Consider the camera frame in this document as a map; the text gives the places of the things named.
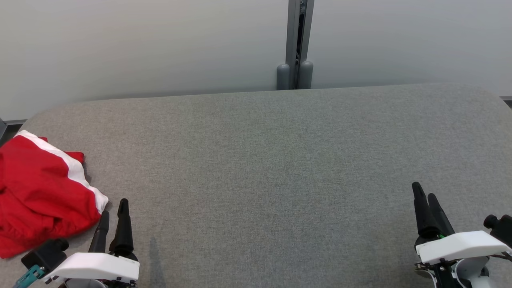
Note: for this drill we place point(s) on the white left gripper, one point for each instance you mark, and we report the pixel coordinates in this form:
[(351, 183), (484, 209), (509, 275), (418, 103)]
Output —
[(96, 266)]

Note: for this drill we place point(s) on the grey partition post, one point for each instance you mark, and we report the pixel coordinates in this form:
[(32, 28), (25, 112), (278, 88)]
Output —
[(293, 32)]

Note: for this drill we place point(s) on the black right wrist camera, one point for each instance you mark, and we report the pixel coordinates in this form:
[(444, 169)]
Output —
[(502, 228)]

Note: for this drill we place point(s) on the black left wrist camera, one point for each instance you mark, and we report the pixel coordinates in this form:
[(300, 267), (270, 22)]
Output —
[(46, 254)]

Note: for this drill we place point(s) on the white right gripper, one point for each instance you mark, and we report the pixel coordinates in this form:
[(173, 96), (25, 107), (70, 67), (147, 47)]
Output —
[(460, 244)]

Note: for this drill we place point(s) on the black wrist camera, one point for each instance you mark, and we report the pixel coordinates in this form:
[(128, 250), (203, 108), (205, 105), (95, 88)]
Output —
[(502, 228), (46, 254)]

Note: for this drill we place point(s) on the red and white shirt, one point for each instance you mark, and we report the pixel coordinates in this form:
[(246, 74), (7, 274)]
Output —
[(76, 156)]

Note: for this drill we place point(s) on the red shorts with white stripe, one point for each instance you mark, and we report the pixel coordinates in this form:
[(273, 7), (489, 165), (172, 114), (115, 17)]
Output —
[(36, 188)]

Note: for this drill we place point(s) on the grey cylindrical post foot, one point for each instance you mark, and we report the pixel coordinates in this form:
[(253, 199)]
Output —
[(306, 74), (283, 76)]

